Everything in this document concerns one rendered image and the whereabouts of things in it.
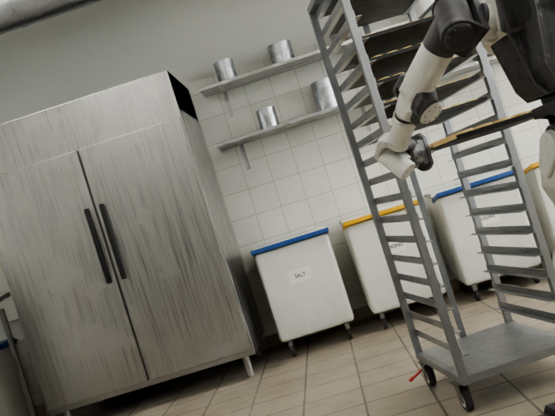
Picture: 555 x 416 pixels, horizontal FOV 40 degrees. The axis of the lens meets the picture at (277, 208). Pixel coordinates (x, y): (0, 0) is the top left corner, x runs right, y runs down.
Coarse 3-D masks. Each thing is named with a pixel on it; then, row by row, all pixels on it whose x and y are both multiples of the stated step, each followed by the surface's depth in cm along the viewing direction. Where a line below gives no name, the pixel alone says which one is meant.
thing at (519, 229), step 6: (474, 228) 353; (480, 228) 345; (486, 228) 337; (492, 228) 330; (498, 228) 324; (504, 228) 318; (510, 228) 311; (516, 228) 305; (522, 228) 299; (528, 228) 294; (474, 234) 348; (480, 234) 341; (486, 234) 333; (492, 234) 326; (498, 234) 319; (504, 234) 313; (510, 234) 306; (516, 234) 301; (522, 234) 295
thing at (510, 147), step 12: (480, 48) 290; (480, 60) 291; (492, 84) 290; (492, 96) 290; (504, 132) 290; (516, 156) 290; (516, 168) 290; (516, 180) 292; (528, 192) 290; (528, 204) 290; (528, 216) 291; (540, 228) 290; (540, 240) 290; (552, 264) 290; (552, 276) 289; (552, 288) 290
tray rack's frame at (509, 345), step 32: (320, 0) 342; (320, 32) 347; (352, 128) 347; (448, 128) 351; (416, 192) 350; (480, 224) 350; (448, 288) 350; (512, 320) 350; (416, 352) 345; (448, 352) 329; (480, 352) 313; (512, 352) 298; (544, 352) 288
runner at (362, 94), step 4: (376, 84) 286; (380, 84) 289; (364, 88) 304; (360, 92) 313; (364, 92) 306; (368, 92) 303; (356, 96) 321; (360, 96) 314; (364, 96) 310; (352, 100) 331; (356, 100) 323; (360, 100) 320; (348, 104) 341; (352, 104) 333; (356, 104) 330; (348, 108) 343; (352, 108) 341
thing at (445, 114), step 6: (468, 102) 292; (474, 102) 292; (480, 102) 295; (450, 108) 291; (456, 108) 291; (462, 108) 297; (468, 108) 309; (444, 114) 298; (450, 114) 309; (456, 114) 322; (438, 120) 322; (444, 120) 338; (420, 126) 331; (426, 126) 346
